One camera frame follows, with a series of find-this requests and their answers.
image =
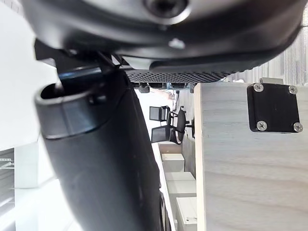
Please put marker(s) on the light wooden cabinet door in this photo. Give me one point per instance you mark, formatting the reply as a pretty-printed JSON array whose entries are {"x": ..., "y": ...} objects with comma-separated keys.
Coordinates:
[{"x": 240, "y": 173}]

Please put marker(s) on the black padded office chair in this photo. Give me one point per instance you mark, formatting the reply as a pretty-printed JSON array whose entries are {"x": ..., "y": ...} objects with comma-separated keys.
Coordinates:
[{"x": 181, "y": 119}]

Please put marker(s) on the silver cross-head screw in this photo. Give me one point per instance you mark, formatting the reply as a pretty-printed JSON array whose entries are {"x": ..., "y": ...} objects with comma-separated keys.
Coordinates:
[
  {"x": 298, "y": 126},
  {"x": 293, "y": 89},
  {"x": 261, "y": 125},
  {"x": 258, "y": 87}
]

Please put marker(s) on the white low office cabinet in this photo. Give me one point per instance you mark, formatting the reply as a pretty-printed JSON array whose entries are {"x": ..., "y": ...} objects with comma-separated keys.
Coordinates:
[{"x": 180, "y": 183}]

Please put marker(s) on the black mesh office chair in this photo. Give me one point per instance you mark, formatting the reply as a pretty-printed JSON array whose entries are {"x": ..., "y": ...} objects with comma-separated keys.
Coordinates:
[
  {"x": 160, "y": 134},
  {"x": 156, "y": 113}
]

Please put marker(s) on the black square lock plate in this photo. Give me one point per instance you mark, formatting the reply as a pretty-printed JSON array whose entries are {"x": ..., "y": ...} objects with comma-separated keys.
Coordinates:
[{"x": 274, "y": 108}]

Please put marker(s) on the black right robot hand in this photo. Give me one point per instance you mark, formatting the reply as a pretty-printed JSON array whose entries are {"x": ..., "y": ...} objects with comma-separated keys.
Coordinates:
[{"x": 101, "y": 168}]

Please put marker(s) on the grey vertical blinds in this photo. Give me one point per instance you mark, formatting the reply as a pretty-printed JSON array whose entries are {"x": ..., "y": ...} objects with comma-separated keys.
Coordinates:
[{"x": 297, "y": 62}]

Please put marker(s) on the grey metal bracket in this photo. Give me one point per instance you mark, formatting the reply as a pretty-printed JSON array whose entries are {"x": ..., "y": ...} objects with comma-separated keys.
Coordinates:
[{"x": 270, "y": 80}]

